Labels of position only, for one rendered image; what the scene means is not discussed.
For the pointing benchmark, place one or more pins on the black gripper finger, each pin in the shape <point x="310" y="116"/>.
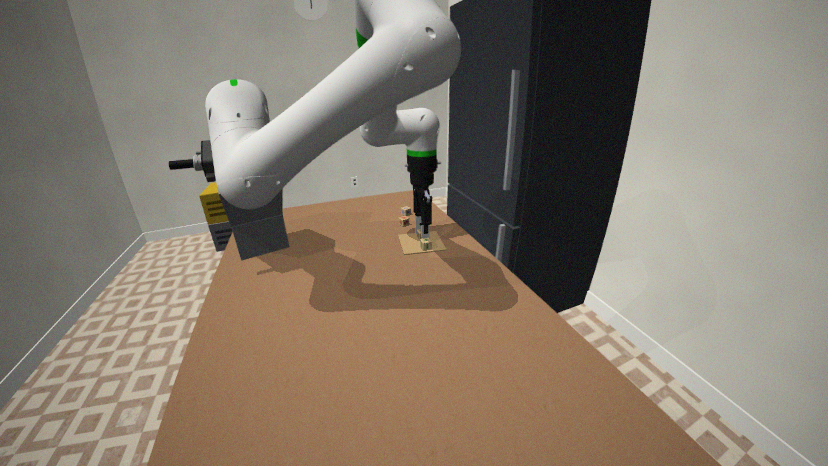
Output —
<point x="417" y="210"/>
<point x="426" y="214"/>

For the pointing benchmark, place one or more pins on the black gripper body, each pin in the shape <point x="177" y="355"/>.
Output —
<point x="424" y="181"/>

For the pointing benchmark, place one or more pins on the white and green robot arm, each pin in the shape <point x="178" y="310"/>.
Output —
<point x="415" y="47"/>

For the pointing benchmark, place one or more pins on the beige flat mat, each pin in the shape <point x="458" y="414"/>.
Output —
<point x="411" y="245"/>

